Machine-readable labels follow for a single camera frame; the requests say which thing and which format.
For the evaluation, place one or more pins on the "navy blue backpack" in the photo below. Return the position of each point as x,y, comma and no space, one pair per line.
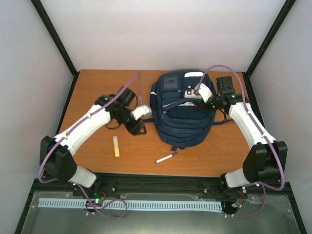
180,127

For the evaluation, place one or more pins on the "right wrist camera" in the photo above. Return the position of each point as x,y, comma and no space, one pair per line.
202,92

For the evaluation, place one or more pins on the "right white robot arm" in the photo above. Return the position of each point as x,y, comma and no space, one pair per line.
262,165

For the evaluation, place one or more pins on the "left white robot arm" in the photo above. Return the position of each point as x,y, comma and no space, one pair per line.
56,153

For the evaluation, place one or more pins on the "light blue cable duct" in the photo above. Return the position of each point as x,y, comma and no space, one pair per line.
132,205

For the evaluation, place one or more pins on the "purple capped marker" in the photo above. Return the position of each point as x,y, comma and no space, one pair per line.
166,158

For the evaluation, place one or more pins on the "clear acrylic front plate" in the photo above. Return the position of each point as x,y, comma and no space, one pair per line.
271,214

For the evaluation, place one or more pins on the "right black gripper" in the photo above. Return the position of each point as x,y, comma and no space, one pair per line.
204,105

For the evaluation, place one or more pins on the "black aluminium frame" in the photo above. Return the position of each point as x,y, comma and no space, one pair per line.
143,184

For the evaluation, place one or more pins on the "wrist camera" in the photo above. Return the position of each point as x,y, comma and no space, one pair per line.
202,92
141,111

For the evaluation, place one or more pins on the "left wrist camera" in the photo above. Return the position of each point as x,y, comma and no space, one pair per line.
141,111

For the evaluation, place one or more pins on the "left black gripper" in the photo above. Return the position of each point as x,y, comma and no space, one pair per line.
134,128

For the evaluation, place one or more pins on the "yellow glue stick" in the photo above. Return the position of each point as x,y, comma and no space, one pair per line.
116,146

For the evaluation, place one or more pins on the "red capped marker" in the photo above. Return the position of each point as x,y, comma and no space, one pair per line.
182,105

